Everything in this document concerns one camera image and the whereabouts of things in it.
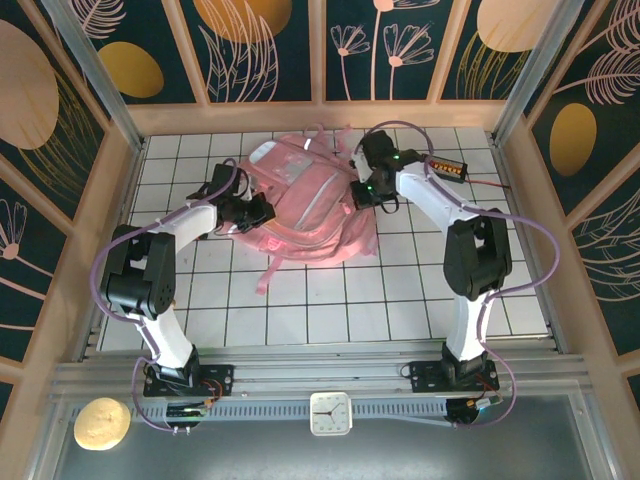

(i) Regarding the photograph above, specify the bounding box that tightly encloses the grey slotted cable duct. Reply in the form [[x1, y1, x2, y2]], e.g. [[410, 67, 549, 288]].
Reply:
[[69, 399, 451, 426]]

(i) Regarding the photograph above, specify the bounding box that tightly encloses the red and black wire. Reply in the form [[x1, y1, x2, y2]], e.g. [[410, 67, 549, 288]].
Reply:
[[464, 177, 512, 190]]

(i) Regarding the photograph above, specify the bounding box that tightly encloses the black connector board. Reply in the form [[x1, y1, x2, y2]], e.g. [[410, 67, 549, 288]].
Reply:
[[424, 154, 470, 185]]

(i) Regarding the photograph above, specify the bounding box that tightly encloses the round yellow sponge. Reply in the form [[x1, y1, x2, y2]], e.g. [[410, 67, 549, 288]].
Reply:
[[73, 397, 133, 451]]

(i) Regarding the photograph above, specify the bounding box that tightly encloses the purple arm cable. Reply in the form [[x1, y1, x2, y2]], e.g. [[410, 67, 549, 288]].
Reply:
[[92, 157, 251, 435], [364, 119, 561, 430]]

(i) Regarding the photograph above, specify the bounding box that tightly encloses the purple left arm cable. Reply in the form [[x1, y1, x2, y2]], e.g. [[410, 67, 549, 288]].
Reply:
[[92, 157, 251, 435]]

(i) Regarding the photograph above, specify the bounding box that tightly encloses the pink student backpack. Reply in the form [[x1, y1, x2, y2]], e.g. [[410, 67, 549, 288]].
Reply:
[[232, 123, 379, 296]]

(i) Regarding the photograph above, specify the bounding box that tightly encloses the white square clock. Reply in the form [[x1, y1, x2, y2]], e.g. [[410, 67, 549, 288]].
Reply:
[[308, 391, 354, 438]]

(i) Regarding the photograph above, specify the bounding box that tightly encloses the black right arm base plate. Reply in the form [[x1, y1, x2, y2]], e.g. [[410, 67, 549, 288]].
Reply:
[[408, 359, 501, 394]]

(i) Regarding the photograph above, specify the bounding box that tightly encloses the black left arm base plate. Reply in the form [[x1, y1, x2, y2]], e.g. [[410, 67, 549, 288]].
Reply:
[[143, 363, 236, 399]]

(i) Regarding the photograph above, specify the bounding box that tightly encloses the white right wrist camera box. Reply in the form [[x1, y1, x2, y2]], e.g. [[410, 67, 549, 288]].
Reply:
[[351, 148, 372, 184]]

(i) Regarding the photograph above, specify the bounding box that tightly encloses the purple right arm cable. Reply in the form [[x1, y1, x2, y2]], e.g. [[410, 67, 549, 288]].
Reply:
[[364, 119, 561, 430]]

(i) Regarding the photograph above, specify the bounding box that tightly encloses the aluminium frame post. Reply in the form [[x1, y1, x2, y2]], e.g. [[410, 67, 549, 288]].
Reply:
[[42, 0, 147, 151], [492, 0, 586, 146]]

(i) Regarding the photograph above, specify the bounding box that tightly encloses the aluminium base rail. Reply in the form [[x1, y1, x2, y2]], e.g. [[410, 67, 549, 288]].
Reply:
[[49, 353, 586, 401]]

